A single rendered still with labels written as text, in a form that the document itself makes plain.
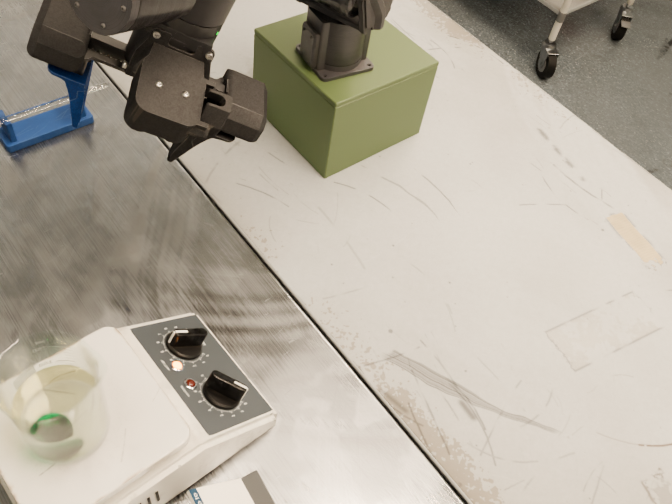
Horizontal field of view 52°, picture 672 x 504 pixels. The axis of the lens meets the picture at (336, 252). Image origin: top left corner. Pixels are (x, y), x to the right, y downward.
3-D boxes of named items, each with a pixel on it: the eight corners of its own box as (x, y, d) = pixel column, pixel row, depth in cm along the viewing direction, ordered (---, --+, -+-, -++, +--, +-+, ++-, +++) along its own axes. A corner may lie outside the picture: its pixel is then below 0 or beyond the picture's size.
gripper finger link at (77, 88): (61, 24, 55) (45, 70, 52) (107, 43, 57) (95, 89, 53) (41, 86, 60) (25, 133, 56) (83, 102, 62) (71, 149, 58)
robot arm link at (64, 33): (68, -82, 49) (50, -37, 45) (300, 30, 57) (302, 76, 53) (41, 10, 55) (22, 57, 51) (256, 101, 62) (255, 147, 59)
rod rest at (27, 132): (82, 105, 82) (76, 81, 79) (95, 122, 81) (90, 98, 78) (-3, 135, 78) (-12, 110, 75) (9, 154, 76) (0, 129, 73)
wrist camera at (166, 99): (143, 11, 50) (136, 67, 46) (239, 52, 53) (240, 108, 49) (117, 74, 54) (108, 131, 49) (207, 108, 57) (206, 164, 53)
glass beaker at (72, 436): (16, 477, 48) (-20, 427, 41) (25, 392, 51) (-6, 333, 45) (122, 465, 49) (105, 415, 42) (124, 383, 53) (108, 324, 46)
